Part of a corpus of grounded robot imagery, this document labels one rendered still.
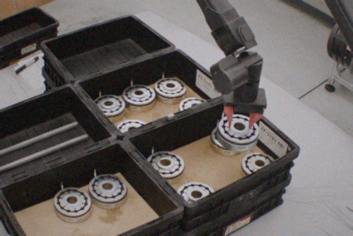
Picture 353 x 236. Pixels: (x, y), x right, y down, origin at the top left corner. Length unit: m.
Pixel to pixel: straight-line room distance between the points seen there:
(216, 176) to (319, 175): 0.43
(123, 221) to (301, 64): 2.55
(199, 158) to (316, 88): 2.05
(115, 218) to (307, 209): 0.61
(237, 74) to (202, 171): 0.43
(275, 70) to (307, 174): 1.87
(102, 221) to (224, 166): 0.40
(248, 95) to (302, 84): 2.28
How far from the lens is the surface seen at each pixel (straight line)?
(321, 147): 1.88
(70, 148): 1.56
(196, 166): 1.52
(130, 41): 2.05
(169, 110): 1.70
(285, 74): 3.55
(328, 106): 3.37
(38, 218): 1.37
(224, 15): 1.18
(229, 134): 1.31
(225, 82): 1.14
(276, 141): 1.54
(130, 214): 1.38
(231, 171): 1.52
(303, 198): 1.68
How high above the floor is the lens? 1.86
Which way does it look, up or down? 38 degrees down
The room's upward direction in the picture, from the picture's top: 5 degrees clockwise
